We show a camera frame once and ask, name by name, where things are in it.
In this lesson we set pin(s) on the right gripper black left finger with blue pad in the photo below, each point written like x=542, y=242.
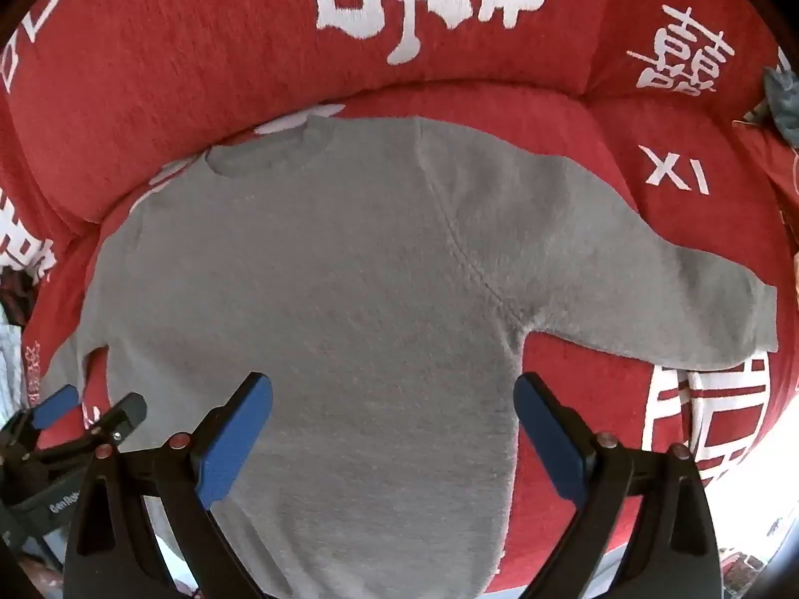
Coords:
x=112, y=548

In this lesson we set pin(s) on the white patterned garment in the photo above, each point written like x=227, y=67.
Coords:
x=13, y=392

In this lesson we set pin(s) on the red embroidered cushion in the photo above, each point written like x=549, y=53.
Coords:
x=773, y=155

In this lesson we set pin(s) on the grey-blue cloth on sofa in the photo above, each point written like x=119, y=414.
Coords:
x=782, y=92

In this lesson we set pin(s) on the red sofa white characters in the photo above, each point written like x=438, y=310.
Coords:
x=105, y=102

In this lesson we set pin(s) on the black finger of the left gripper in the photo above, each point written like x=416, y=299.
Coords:
x=108, y=432

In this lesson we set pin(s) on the dark red black garment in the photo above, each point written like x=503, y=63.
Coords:
x=18, y=295

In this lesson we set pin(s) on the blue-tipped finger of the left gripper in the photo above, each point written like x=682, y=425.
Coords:
x=53, y=405

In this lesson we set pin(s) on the grey knit sweater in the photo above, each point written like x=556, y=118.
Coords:
x=384, y=274

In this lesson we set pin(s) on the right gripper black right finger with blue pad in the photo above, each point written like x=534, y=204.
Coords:
x=672, y=551

